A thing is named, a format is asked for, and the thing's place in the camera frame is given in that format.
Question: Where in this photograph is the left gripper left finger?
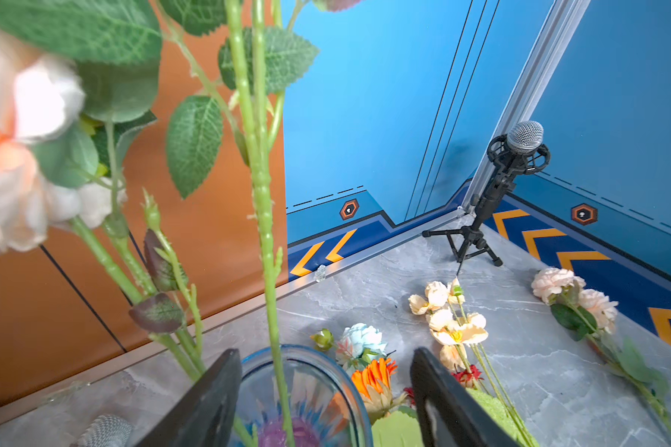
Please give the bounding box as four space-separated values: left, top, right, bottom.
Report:
138 348 242 447

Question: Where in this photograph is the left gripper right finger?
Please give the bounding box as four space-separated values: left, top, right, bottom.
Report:
410 348 517 447

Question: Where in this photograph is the orange flower stem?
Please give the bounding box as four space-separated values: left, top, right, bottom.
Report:
352 359 424 447

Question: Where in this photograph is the pink rose stem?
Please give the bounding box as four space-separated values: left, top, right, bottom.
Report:
531 267 671 438
0 13 208 381
0 0 365 447

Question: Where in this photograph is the purple glass vase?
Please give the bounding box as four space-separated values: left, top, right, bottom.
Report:
236 345 374 446

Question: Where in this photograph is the red flower stem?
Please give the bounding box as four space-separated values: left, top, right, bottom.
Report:
404 365 482 408

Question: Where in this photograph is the peach poppy flower stem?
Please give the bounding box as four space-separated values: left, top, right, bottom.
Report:
408 279 539 446

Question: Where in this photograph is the silver microphone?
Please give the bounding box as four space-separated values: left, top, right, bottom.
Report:
70 415 133 447

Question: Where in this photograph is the light blue flower stem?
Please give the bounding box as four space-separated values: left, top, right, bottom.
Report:
311 323 388 374

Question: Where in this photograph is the right aluminium corner post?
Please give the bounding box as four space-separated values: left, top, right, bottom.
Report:
461 1 589 213

